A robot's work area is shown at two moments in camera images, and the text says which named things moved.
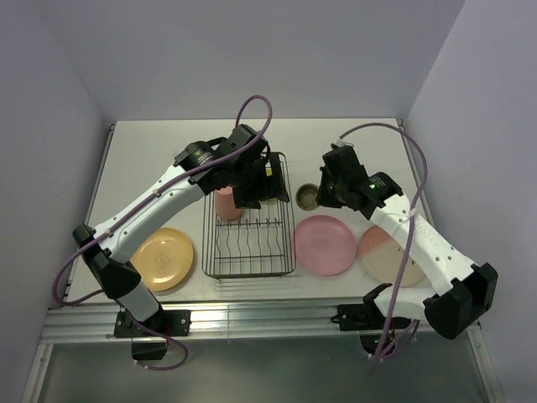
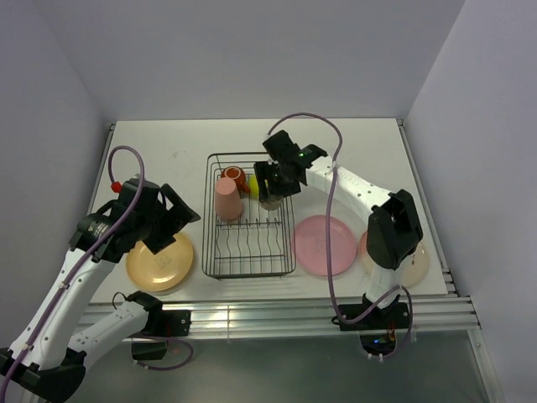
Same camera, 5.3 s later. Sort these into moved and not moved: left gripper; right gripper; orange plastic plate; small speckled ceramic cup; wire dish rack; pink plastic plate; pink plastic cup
Moved: left gripper; small speckled ceramic cup; right gripper
Not moved: wire dish rack; orange plastic plate; pink plastic plate; pink plastic cup
